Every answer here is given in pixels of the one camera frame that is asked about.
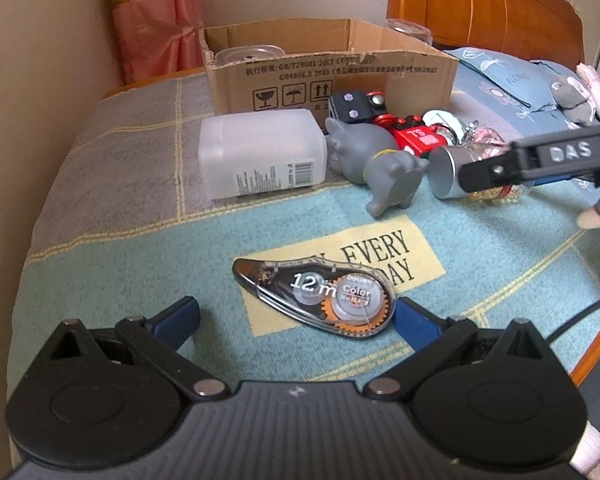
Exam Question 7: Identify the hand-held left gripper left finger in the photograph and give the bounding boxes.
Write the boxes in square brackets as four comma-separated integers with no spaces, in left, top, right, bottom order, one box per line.
[47,296,232,402]

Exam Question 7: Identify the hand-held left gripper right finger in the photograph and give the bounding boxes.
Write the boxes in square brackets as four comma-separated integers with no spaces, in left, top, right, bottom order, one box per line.
[362,296,548,403]

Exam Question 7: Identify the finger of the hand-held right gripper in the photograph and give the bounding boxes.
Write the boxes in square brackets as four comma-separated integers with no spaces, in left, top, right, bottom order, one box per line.
[457,146,520,194]

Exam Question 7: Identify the pink flower ornament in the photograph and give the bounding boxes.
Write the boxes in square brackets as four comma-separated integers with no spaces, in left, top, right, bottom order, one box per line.
[467,121,504,149]

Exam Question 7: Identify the mint egg-shaped container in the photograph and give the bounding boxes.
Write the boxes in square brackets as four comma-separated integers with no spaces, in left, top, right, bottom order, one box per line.
[422,109,463,133]

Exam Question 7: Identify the correction tape dispenser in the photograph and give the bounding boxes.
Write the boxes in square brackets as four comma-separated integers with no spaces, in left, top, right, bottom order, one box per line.
[232,256,397,339]

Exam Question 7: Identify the grey cat toy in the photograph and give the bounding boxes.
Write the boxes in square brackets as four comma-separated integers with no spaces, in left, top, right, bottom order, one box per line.
[324,117,431,220]

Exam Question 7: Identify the black toy block red studs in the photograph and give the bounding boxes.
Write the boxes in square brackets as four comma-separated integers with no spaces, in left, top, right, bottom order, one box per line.
[328,90,387,124]

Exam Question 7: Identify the cardboard box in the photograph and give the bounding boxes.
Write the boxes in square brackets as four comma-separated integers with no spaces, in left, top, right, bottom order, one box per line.
[198,18,460,117]

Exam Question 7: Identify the white plastic bottle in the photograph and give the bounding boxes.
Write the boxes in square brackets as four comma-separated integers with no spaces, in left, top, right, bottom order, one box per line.
[198,108,328,200]

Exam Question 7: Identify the grey plush toy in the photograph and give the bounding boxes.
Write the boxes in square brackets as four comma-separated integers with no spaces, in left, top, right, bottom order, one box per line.
[550,74,600,126]

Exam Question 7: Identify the blue floral quilt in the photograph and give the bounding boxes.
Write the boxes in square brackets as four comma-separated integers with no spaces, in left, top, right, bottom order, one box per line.
[450,87,600,191]

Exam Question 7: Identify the blue floral pillow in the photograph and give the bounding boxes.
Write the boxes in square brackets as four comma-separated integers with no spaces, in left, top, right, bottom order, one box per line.
[442,46,600,126]

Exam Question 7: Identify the red and black toy piece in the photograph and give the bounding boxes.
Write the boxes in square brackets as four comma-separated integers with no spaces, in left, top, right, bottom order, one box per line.
[372,112,424,133]

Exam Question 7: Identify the clear plastic container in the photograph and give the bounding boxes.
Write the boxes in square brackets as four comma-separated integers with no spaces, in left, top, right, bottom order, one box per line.
[384,18,434,47]
[215,43,286,69]

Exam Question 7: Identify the wooden headboard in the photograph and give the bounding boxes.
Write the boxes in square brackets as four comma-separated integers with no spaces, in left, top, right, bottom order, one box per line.
[386,0,586,63]

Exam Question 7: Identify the pink curtain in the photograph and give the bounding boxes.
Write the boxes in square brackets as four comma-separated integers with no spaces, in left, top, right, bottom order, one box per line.
[105,0,205,86]

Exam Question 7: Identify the black cable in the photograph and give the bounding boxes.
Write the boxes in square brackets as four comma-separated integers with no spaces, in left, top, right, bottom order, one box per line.
[549,292,600,347]

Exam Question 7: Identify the wooden bed frame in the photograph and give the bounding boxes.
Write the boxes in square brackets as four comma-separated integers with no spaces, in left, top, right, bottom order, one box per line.
[550,302,600,397]

